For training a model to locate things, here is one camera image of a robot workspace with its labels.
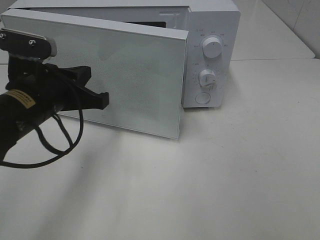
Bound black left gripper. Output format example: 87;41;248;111
5;56;110;113

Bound white microwave door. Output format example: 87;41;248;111
1;8;188;139

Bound round white door-release button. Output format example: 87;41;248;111
195;92;211;105

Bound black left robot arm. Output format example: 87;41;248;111
0;56;110;169

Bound lower white timer knob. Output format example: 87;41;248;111
198;69;217;88

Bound white microwave oven body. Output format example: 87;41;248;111
1;0;241;108

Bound upper white power knob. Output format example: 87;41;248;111
202;36;223;59

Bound black left camera cable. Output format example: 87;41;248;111
0;74;84;168

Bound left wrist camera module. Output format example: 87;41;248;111
0;28;57;61

